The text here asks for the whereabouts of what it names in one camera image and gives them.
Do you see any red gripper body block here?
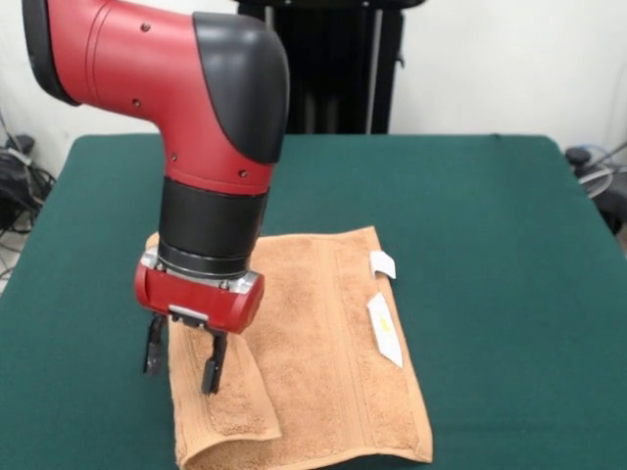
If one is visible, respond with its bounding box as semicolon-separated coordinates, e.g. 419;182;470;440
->
134;262;266;335

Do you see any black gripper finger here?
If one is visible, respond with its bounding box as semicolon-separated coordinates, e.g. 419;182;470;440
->
200;330;229;397
142;312;167;378

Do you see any tan terry towel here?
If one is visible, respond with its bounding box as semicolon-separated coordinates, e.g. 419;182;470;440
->
145;224;435;470

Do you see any dark green table cloth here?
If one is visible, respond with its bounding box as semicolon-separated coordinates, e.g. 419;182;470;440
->
0;134;627;470

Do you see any black cable bundle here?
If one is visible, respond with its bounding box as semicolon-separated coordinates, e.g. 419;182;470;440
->
0;146;58;236

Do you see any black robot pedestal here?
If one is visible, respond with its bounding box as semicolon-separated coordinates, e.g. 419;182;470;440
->
237;0;409;136

